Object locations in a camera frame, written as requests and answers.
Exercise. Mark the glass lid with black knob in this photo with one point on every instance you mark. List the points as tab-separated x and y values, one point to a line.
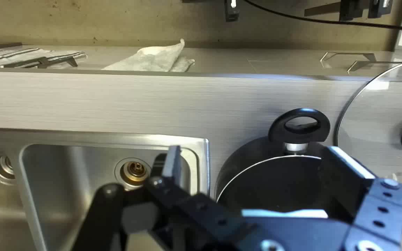
383	112

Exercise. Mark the stainless steel double sink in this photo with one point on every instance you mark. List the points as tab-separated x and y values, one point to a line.
70	186

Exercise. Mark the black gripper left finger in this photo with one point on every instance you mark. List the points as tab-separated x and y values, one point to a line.
174	200

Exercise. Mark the steel sink drain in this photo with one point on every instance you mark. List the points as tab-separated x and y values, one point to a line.
3	167

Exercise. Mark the striped white dish towel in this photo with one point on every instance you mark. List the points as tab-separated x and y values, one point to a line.
24	56

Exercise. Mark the white hanging towel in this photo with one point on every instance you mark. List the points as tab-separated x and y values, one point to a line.
154	57

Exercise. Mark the black cooking pot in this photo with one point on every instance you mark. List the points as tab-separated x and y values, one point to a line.
275	176

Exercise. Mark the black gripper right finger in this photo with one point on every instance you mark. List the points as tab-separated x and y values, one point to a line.
349	186

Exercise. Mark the brass ringed sink drain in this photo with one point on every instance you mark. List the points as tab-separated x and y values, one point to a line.
134	172

